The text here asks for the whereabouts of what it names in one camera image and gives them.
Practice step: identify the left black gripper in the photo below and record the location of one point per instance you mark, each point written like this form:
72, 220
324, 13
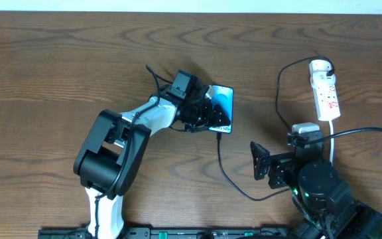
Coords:
206, 113

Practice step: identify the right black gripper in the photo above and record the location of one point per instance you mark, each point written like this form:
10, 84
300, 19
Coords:
273, 168

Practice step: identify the blue smartphone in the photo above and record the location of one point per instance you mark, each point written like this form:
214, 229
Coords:
224, 97

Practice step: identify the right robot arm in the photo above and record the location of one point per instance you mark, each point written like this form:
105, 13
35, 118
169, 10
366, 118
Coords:
325, 200

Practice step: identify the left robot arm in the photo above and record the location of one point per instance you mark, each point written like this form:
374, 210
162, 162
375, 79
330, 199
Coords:
112, 152

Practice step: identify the white charger adapter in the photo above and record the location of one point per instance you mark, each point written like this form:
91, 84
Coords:
319, 66

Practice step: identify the white power strip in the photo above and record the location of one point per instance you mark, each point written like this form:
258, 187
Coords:
325, 96

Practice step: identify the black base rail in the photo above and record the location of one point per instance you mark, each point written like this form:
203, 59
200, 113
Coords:
148, 233

